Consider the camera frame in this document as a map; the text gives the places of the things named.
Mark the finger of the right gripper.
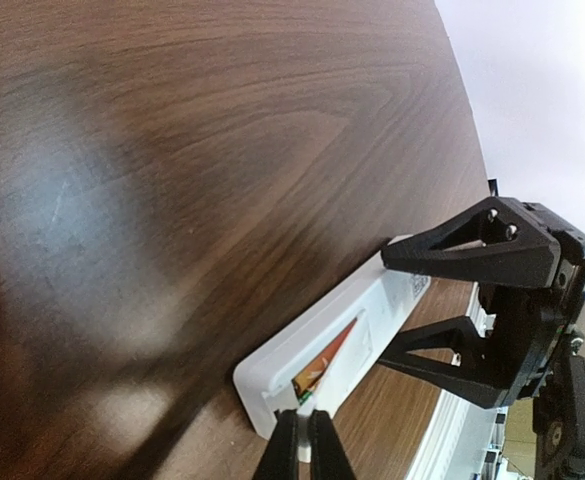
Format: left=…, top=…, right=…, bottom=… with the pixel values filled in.
left=377, top=316, right=517, bottom=409
left=381, top=197, right=558, bottom=289

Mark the white remote control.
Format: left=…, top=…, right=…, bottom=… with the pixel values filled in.
left=233, top=254, right=431, bottom=439

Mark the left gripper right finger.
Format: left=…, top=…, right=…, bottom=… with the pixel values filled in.
left=307, top=410, right=356, bottom=480

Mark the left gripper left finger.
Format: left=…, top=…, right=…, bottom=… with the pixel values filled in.
left=252, top=410, right=299, bottom=480

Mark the white battery cover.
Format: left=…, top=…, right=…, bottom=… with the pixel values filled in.
left=296, top=395, right=317, bottom=464

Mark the copper AA battery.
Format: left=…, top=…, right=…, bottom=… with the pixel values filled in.
left=291, top=319, right=357, bottom=405

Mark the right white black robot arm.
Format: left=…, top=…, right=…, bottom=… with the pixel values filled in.
left=378, top=196, right=585, bottom=409

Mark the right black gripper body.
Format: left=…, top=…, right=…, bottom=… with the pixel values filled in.
left=476, top=202, right=585, bottom=408

